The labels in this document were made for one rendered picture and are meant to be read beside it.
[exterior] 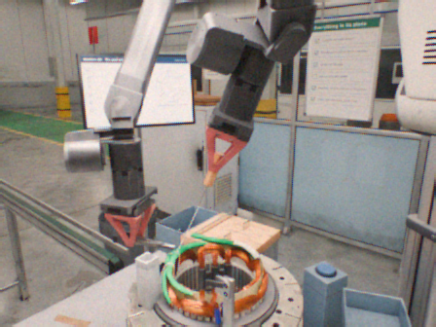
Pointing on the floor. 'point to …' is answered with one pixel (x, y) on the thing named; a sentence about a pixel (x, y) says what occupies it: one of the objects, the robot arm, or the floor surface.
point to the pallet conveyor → (83, 247)
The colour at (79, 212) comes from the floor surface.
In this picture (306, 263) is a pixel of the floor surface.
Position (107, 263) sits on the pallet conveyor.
